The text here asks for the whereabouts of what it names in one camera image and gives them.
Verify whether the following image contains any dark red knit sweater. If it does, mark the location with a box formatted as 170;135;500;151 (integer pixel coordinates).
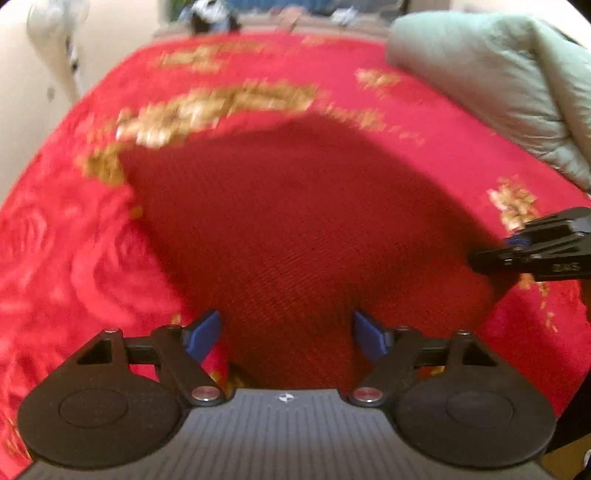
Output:
120;114;515;391

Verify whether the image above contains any red floral bed blanket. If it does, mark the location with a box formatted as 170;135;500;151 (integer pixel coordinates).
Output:
1;34;590;479

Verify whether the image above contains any light green duvet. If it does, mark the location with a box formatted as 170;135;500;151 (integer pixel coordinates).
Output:
386;11;590;191

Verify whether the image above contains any pink cloth on sill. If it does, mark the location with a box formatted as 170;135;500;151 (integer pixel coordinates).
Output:
270;5;308;32

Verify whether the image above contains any white standing fan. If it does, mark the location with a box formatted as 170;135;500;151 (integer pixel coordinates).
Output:
26;0;90;104

